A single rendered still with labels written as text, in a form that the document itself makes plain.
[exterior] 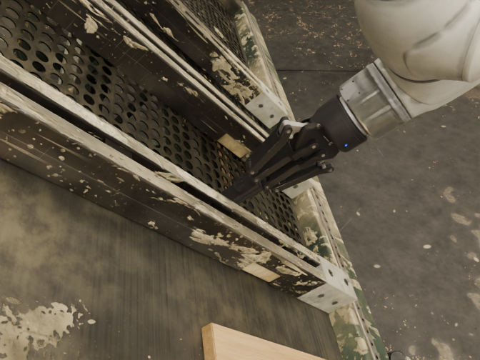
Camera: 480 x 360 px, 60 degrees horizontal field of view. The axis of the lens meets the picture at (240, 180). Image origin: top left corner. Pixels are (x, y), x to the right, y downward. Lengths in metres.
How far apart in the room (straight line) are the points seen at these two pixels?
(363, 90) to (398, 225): 1.75
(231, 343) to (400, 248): 1.68
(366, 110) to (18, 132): 0.39
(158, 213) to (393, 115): 0.32
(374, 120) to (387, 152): 2.06
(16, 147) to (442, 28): 0.41
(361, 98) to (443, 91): 0.09
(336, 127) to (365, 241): 1.62
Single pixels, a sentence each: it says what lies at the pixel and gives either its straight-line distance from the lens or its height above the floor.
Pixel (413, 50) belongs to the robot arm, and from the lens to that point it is 0.40.
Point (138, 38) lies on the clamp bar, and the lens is 0.75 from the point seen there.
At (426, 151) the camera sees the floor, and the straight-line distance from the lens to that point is 2.71.
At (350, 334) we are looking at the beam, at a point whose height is 0.90.
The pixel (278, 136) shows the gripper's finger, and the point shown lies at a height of 1.34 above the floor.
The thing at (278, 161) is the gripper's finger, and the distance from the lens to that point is 0.59.
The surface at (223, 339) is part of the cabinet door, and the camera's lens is 0.56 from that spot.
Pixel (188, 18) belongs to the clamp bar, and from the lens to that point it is 1.04.
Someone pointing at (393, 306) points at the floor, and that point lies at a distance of 2.01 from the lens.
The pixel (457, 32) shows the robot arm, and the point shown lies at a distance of 0.39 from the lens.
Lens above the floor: 1.72
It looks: 48 degrees down
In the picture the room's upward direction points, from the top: straight up
